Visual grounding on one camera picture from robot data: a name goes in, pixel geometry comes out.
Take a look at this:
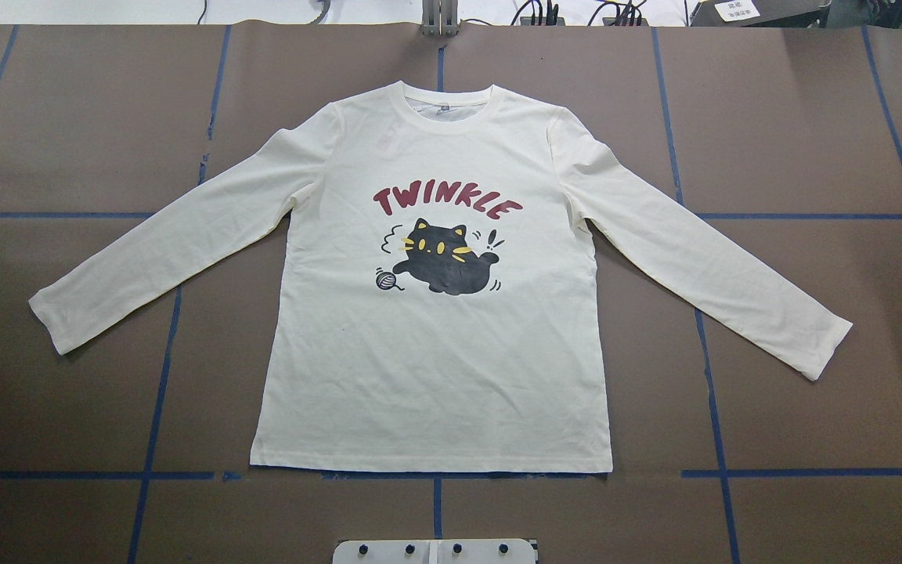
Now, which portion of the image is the cream long-sleeve cat shirt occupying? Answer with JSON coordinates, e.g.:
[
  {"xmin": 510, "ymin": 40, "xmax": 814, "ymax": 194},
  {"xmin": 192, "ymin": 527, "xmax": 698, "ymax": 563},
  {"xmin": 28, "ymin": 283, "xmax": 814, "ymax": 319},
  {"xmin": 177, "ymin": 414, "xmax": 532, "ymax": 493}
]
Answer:
[{"xmin": 29, "ymin": 81, "xmax": 852, "ymax": 474}]

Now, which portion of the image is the black box with label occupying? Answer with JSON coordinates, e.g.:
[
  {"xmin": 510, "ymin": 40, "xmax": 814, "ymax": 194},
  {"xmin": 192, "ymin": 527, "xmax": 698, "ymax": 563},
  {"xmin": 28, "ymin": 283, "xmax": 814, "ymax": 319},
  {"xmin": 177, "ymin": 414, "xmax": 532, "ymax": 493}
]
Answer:
[{"xmin": 690, "ymin": 1, "xmax": 831, "ymax": 28}]

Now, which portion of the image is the grey aluminium post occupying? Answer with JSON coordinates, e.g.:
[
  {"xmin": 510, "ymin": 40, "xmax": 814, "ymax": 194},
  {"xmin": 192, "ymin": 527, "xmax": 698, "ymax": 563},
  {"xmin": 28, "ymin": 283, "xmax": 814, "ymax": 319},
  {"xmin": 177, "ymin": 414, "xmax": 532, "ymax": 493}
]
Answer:
[{"xmin": 421, "ymin": 0, "xmax": 460, "ymax": 37}]

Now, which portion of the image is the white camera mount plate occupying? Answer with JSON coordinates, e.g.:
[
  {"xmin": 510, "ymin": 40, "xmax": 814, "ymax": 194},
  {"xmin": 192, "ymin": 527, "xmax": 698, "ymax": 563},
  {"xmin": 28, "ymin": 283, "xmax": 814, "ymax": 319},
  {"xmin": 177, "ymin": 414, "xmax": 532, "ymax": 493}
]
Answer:
[{"xmin": 332, "ymin": 537, "xmax": 539, "ymax": 563}]

